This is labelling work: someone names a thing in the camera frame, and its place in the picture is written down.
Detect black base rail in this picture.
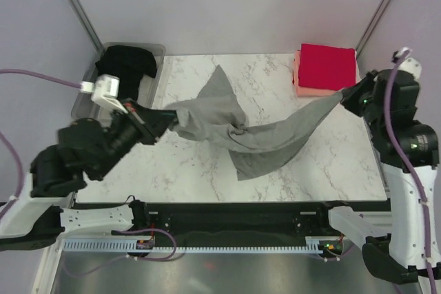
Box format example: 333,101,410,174
130,200,340,246

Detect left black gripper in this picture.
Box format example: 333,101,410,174
96,98,181,180

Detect right aluminium frame post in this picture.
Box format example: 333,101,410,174
356,0,393,56

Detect pink folded t shirt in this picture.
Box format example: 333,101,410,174
291,49,362,98

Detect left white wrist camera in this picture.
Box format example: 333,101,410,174
80,74,127,113

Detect aluminium frame post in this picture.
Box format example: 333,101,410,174
68,0,104,56
356,0,393,56

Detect clear plastic bin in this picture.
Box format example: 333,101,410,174
71,42,166,127

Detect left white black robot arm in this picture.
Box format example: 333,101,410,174
1,99,178,251

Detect left aluminium frame post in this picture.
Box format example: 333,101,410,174
68,0,104,56

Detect white slotted cable duct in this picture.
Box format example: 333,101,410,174
63,237,343,254

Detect grey t shirt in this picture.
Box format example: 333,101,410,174
166,66,343,181

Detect black t shirt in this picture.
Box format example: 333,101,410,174
95,45,157,101

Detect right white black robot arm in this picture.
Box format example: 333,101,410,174
315,70,440,284

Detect red folded t shirt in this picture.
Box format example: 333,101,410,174
298,43,358,92

